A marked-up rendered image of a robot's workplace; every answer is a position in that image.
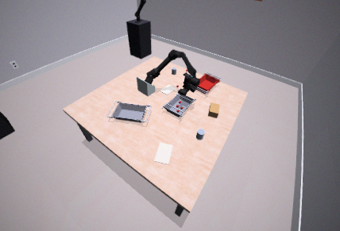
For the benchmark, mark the tan cardboard box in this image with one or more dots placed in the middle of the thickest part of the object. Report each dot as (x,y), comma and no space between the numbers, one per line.
(213,111)

